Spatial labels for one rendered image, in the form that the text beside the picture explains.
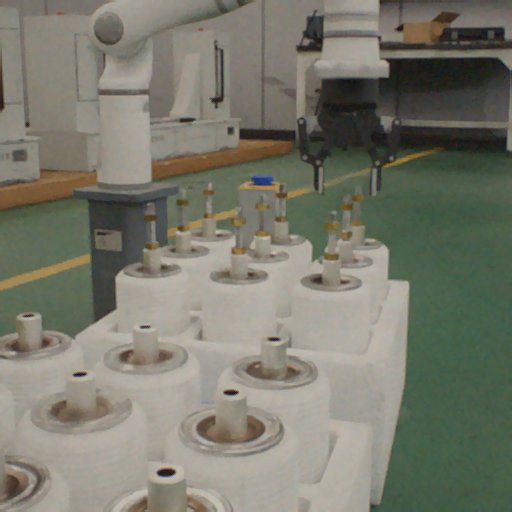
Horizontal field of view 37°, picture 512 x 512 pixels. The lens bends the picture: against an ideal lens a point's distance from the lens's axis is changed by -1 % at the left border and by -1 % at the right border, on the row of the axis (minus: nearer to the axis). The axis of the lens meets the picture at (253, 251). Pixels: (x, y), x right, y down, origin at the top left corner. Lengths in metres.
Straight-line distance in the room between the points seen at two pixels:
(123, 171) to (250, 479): 0.96
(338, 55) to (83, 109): 2.83
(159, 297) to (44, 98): 2.92
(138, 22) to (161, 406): 0.86
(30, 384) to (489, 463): 0.63
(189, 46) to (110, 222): 3.51
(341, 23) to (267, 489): 0.64
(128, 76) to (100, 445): 0.96
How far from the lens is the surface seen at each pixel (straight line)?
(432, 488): 1.02
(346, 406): 0.91
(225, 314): 0.94
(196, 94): 4.79
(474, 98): 6.21
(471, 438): 1.16
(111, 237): 1.43
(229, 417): 0.54
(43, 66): 3.83
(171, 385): 0.66
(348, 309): 0.91
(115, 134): 1.41
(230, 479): 0.52
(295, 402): 0.62
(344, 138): 1.03
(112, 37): 1.40
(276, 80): 6.74
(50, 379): 0.72
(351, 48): 1.00
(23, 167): 3.36
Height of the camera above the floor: 0.49
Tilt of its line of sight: 12 degrees down
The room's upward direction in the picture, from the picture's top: straight up
